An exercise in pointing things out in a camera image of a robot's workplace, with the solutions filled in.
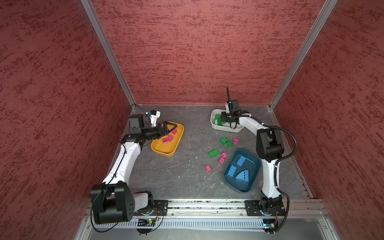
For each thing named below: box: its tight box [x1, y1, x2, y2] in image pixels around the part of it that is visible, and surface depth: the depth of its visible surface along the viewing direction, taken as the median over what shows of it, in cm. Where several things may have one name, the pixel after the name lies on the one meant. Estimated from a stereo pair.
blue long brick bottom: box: [243, 169, 249, 182], surface depth 85 cm
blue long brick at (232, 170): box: [227, 164, 237, 177], surface depth 87 cm
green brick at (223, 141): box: [219, 137, 228, 146], surface depth 100 cm
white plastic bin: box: [210, 108, 244, 133], surface depth 108 cm
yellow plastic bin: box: [150, 121, 185, 158], surface depth 99 cm
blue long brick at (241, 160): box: [236, 155, 247, 167], surface depth 91 cm
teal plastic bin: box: [223, 149, 262, 194], surface depth 87 cm
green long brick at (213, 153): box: [208, 149, 220, 158], surface depth 94 cm
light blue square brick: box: [236, 171, 245, 180], surface depth 85 cm
